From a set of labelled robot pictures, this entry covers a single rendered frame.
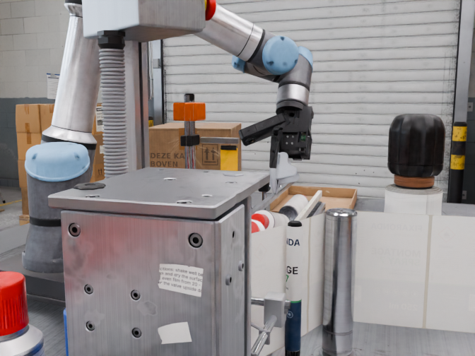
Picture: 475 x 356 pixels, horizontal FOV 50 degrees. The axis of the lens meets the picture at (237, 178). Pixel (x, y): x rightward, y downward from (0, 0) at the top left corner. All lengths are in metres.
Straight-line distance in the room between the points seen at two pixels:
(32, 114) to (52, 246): 3.83
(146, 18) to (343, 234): 0.34
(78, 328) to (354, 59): 4.78
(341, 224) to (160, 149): 0.89
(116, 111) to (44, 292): 0.46
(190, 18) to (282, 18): 4.60
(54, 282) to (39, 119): 3.84
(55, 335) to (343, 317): 0.46
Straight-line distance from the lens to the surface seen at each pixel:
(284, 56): 1.05
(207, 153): 1.40
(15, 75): 7.34
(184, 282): 0.30
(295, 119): 1.18
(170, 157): 1.42
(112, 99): 0.67
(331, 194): 1.94
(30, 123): 4.84
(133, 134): 0.78
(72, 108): 1.14
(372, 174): 5.05
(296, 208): 1.31
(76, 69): 1.14
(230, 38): 1.05
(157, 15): 0.64
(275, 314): 0.51
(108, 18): 0.70
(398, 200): 0.81
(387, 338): 0.75
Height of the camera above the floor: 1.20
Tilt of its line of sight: 9 degrees down
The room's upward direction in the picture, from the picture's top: straight up
